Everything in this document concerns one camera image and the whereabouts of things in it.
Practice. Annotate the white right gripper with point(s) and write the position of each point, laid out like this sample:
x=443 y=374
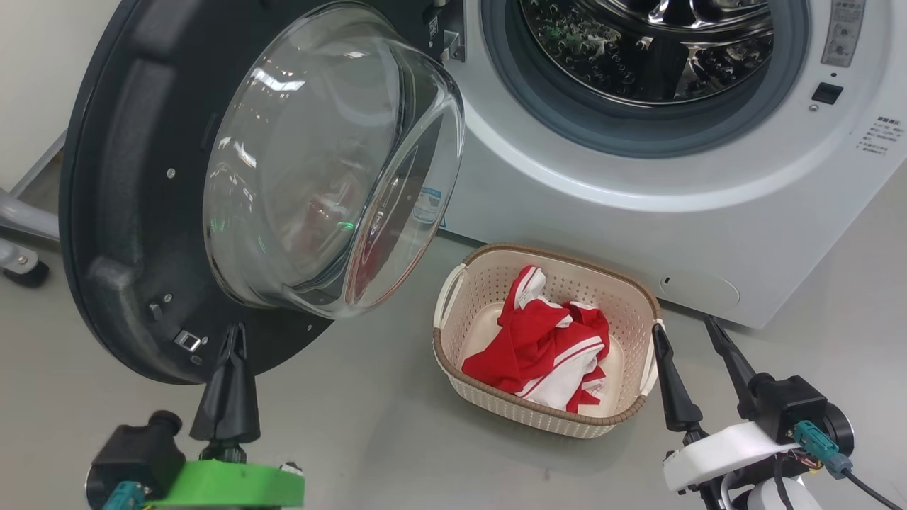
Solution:
x=716 y=453

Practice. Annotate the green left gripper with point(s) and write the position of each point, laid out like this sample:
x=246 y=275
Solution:
x=234 y=485

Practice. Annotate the red and white garment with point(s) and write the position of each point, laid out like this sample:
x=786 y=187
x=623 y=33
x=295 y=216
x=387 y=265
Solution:
x=531 y=347

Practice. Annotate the dark grey glass washer door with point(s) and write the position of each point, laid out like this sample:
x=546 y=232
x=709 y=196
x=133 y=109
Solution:
x=127 y=212

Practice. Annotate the white front-load washing machine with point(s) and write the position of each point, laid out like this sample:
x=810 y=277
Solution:
x=602 y=184

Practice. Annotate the beige perforated laundry basket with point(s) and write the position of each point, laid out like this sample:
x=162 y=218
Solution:
x=482 y=297

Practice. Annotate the black caster wheel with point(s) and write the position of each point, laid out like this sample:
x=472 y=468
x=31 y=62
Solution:
x=25 y=273

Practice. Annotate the blue energy label sticker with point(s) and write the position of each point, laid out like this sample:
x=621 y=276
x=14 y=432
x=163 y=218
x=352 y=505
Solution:
x=427 y=205

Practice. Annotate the grey instruction sticker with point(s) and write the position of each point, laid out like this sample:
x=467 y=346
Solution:
x=843 y=32

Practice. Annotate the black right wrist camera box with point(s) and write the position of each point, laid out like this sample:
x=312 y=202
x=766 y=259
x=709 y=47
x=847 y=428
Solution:
x=790 y=404

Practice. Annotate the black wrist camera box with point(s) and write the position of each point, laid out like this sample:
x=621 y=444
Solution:
x=790 y=404
x=134 y=450

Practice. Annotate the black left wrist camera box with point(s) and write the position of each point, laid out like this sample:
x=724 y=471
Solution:
x=134 y=450

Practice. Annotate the grey metal frame leg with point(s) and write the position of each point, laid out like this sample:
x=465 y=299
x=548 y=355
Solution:
x=28 y=216

